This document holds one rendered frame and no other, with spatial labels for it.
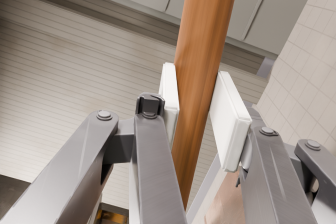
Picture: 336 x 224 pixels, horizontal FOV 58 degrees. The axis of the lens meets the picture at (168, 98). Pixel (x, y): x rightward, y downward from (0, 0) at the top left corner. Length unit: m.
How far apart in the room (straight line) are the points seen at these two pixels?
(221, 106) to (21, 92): 3.85
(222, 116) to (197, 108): 0.03
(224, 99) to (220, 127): 0.02
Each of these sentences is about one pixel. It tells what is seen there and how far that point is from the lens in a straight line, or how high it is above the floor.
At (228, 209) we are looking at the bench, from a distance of 2.18.
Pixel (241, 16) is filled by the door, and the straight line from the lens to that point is 3.39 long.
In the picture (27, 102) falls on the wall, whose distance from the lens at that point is 4.01.
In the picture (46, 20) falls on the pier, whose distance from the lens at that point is 3.48.
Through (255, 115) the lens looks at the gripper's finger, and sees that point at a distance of 0.17.
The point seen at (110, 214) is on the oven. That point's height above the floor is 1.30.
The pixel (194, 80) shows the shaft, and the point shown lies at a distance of 0.19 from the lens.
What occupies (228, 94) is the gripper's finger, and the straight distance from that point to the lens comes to 0.17.
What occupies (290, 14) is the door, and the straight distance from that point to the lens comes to 3.54.
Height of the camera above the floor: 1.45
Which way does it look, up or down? 7 degrees down
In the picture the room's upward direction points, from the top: 72 degrees counter-clockwise
